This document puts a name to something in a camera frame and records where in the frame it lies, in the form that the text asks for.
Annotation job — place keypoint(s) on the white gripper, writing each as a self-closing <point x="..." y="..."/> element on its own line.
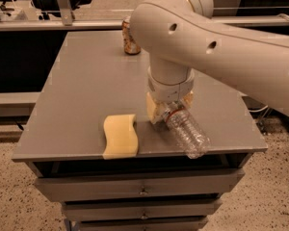
<point x="169" y="89"/>

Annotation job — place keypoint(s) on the clear plastic water bottle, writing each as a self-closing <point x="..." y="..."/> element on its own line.
<point x="186" y="131"/>

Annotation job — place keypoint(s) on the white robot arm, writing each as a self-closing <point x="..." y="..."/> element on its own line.
<point x="180" y="36"/>

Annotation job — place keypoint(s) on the yellow wavy sponge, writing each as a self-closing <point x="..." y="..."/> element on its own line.
<point x="121" y="137"/>

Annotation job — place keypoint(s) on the orange soda can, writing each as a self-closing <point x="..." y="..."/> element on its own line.
<point x="129" y="44"/>

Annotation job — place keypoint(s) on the grey drawer cabinet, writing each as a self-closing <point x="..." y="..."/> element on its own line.
<point x="160" y="189"/>

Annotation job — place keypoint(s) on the grey metal frame rail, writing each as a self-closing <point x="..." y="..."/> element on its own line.
<point x="30" y="13"/>

